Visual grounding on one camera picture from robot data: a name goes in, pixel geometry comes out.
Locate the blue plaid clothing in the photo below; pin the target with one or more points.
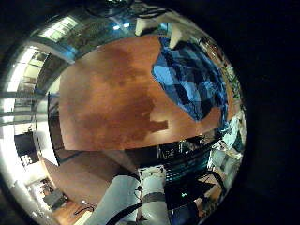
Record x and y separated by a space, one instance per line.
190 84

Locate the green potted plants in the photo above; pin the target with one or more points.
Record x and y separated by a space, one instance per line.
235 86

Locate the black box with green light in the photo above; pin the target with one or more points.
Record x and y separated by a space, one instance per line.
184 192

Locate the black monitor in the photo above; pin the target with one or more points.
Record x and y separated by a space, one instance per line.
54 198

